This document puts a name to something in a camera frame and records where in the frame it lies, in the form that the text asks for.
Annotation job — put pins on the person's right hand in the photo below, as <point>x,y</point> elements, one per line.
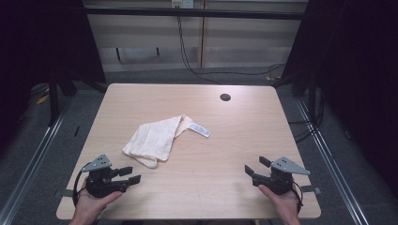
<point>283,203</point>

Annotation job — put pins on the black curtain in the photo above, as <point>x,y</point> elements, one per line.
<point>353,78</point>
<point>37,47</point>

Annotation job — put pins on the grey tape strip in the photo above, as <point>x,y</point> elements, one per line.
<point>311,189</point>
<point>67,193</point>

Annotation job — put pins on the white flower print cloth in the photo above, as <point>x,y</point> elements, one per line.
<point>153,140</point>

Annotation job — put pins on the black horizontal metal bar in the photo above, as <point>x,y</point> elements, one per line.
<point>194,13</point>

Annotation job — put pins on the black metal stand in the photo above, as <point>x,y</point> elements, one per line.
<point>53,103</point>

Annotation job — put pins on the yellow strip on floor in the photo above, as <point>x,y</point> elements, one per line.
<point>42,99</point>

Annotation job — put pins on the silver floor rail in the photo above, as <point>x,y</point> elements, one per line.
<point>28,162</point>
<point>331,162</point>

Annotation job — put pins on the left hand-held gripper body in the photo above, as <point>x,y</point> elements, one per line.
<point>100,182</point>

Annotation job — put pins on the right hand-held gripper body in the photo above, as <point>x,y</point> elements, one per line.
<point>280,179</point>

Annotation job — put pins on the person's left hand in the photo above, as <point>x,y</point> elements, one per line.
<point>90,206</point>

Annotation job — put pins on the white wall outlet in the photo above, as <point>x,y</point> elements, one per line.
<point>183,3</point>

